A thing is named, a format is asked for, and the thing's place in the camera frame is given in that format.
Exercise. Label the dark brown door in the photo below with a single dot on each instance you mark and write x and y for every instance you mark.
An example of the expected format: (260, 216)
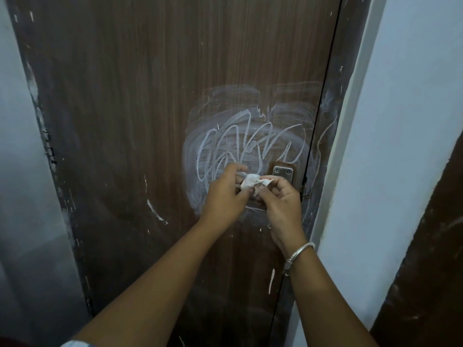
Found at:
(427, 267)

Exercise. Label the person's right forearm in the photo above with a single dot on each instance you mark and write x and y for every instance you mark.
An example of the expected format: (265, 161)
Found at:
(325, 307)

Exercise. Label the person's left forearm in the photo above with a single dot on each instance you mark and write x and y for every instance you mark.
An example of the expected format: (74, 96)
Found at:
(144, 296)

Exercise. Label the white blue floral garment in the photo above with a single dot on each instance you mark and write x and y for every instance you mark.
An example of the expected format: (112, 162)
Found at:
(77, 344)

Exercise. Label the small white cloth wad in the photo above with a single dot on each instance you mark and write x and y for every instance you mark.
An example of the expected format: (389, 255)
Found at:
(253, 180)

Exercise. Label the brown wooden door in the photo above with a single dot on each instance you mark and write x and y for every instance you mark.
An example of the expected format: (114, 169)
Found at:
(126, 86)

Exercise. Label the silver bangle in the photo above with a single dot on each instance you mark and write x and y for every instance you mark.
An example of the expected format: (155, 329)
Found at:
(300, 251)

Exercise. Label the person's left hand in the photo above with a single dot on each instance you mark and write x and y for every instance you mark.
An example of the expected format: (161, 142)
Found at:
(224, 202)

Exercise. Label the person's right hand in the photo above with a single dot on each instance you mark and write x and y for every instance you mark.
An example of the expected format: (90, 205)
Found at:
(285, 216)

